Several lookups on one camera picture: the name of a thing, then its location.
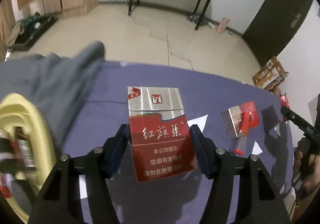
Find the yellow plastic basin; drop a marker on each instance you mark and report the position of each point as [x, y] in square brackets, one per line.
[28, 129]

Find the blue bed sheet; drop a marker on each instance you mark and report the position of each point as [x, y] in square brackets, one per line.
[182, 198]

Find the beige curtain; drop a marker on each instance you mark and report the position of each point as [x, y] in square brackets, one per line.
[7, 21]

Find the shiny red cigarette box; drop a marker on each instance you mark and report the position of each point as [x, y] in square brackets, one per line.
[251, 109]

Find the black foam cylinder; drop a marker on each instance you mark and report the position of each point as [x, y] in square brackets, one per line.
[11, 161]

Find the grey cloth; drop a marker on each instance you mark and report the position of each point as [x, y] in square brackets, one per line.
[57, 86]

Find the red lighter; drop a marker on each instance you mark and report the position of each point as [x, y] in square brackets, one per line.
[243, 133]

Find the red silver cigarette box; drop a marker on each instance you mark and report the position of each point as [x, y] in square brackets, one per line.
[160, 138]

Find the dark door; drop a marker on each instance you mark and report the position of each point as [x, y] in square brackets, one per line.
[273, 27]

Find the cardboard boxes by wall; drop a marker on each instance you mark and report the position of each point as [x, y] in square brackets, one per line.
[270, 76]

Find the open black suitcase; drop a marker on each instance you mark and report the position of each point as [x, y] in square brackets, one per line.
[26, 32]

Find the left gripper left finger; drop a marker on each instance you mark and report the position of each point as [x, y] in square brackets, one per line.
[59, 198]

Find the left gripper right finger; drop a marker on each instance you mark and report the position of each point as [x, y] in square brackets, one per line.
[258, 199]

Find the pink bag on floor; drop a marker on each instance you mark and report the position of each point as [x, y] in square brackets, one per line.
[222, 25]

